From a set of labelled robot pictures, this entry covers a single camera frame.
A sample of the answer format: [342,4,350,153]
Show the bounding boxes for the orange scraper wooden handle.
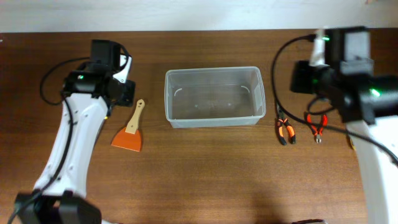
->
[111,99,146,152]

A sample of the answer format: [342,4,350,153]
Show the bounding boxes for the orange black needle-nose pliers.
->
[275,102,297,146]

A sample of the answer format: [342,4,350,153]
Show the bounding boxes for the red black cutting pliers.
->
[304,113,328,144]

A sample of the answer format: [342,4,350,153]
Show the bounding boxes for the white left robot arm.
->
[8,39,136,223]

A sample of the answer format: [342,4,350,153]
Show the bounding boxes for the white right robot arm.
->
[290,26,397,223]

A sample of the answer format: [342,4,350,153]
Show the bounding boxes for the clear plastic container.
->
[164,67,266,128]

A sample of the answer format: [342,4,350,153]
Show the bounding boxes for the yellow black screwdriver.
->
[349,137,356,151]

